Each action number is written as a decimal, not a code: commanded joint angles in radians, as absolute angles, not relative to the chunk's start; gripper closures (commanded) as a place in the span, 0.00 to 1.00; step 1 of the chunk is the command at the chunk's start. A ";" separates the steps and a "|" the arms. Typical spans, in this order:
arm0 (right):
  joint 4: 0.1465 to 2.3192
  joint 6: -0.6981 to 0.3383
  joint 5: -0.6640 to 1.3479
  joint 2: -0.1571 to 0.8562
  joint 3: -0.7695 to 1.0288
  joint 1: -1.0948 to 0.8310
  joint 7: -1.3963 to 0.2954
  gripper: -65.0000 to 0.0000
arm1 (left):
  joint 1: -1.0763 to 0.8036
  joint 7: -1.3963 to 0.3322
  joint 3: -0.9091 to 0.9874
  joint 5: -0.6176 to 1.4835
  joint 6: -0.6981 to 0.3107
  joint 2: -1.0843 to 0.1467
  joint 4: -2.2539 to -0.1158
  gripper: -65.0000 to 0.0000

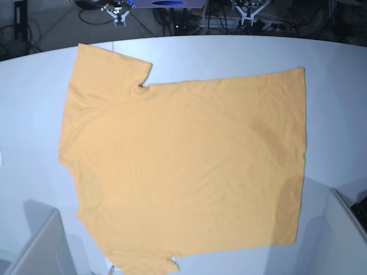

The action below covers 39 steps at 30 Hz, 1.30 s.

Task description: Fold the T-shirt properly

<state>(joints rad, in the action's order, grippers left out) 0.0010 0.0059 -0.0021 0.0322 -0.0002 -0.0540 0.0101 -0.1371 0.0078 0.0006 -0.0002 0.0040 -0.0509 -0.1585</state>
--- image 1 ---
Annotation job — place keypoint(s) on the left grey partition panel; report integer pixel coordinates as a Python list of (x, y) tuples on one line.
[(46, 251)]

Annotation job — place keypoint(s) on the grey partition panel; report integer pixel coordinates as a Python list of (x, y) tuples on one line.
[(336, 243), (46, 251)]

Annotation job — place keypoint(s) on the right grey partition panel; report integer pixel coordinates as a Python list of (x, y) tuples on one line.
[(336, 243)]

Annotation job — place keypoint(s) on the yellow orange T-shirt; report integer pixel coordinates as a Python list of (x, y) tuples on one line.
[(186, 168)]

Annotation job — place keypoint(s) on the white cloth at left edge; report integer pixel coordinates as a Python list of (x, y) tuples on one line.
[(1, 158)]

